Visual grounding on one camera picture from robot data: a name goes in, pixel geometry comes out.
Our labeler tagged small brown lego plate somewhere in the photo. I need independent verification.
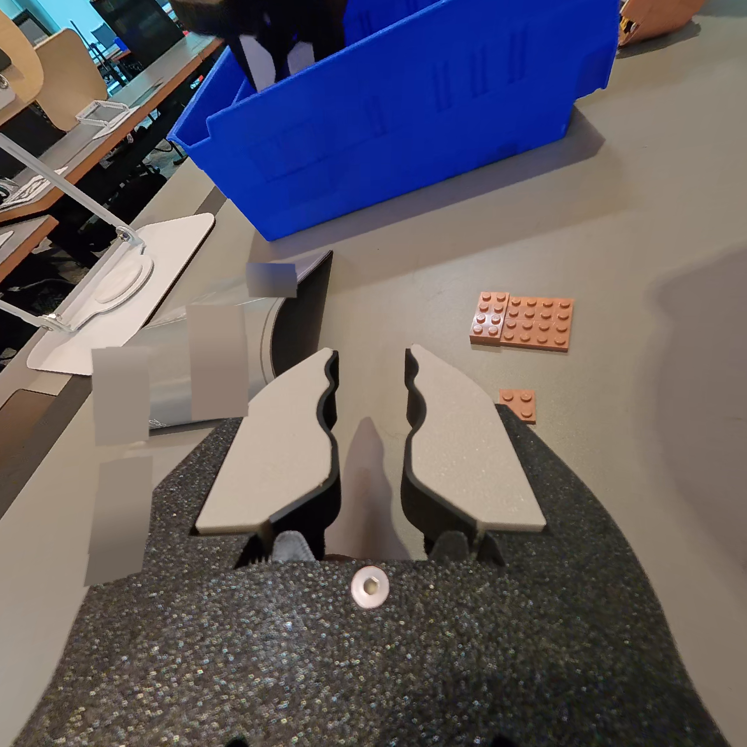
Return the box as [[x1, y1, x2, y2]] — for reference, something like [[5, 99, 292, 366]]
[[499, 388, 538, 424]]

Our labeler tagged white base board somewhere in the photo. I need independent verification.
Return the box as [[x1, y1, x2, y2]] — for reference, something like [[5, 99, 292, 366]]
[[26, 213, 216, 376]]

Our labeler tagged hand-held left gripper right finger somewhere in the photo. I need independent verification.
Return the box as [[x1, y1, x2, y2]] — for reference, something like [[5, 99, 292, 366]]
[[402, 344, 547, 535]]

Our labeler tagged clear acrylic sign holder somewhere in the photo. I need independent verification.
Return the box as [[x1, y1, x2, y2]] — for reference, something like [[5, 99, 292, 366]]
[[76, 100, 128, 126]]

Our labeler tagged grey instruction booklet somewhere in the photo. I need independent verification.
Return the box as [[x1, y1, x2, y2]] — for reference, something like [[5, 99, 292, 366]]
[[93, 251, 333, 435]]

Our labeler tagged clear acrylic stand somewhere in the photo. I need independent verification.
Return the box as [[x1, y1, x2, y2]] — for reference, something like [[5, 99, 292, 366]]
[[0, 131, 155, 333]]

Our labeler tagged large brown lego plate assembly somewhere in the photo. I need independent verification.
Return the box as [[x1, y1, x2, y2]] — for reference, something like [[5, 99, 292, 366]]
[[468, 291, 575, 352]]

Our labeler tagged blue plastic bin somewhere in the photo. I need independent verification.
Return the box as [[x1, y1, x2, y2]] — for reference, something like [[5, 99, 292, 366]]
[[167, 0, 619, 242]]

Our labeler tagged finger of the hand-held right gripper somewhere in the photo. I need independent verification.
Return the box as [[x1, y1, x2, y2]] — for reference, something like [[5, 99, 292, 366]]
[[288, 40, 319, 78], [242, 36, 275, 92]]

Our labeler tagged wood edged desk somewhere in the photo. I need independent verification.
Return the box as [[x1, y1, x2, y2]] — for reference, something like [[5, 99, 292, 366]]
[[0, 35, 225, 225]]

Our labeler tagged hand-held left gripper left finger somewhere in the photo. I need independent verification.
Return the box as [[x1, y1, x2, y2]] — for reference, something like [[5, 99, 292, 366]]
[[194, 348, 340, 535]]

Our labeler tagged tan plywood chair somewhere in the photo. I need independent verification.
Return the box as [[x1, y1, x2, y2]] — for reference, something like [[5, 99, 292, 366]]
[[35, 28, 109, 132], [0, 12, 44, 126]]

